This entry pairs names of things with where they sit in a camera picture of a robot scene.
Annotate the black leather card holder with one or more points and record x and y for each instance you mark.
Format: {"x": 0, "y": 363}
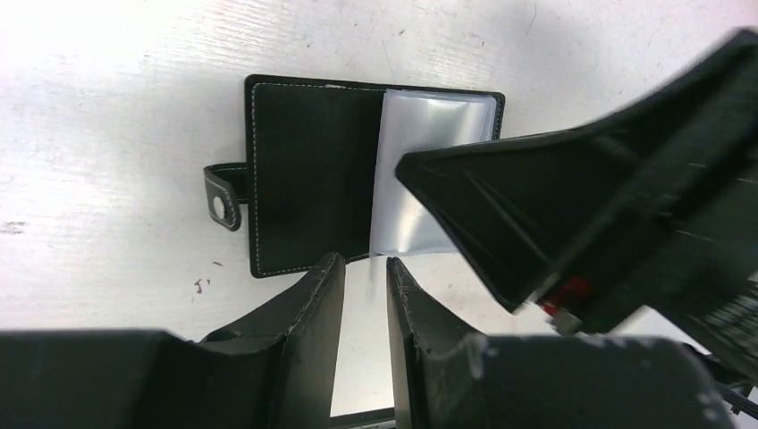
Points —
{"x": 319, "y": 173}

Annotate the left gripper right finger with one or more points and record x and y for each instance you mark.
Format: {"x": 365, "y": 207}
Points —
{"x": 447, "y": 374}

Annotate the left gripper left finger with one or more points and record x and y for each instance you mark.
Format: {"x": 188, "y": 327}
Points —
{"x": 272, "y": 368}

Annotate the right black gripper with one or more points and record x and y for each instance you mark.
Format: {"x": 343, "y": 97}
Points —
{"x": 670, "y": 185}

